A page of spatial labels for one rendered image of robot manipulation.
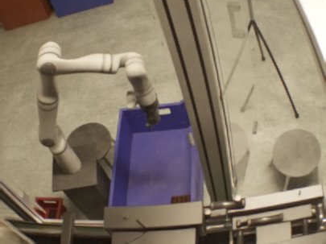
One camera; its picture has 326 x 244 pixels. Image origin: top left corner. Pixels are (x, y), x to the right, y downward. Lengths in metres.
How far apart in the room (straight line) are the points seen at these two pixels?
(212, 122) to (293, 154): 1.15
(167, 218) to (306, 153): 1.21
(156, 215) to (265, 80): 1.85
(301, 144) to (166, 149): 0.77
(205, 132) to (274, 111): 1.57
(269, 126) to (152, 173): 0.80
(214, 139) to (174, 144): 1.18
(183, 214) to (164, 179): 1.10
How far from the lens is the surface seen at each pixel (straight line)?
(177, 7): 0.75
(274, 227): 1.05
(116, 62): 1.40
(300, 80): 2.77
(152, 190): 2.11
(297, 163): 2.07
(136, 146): 2.28
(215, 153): 1.12
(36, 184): 2.71
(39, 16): 4.09
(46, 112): 1.54
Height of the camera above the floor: 2.03
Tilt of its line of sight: 50 degrees down
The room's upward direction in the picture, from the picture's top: 21 degrees counter-clockwise
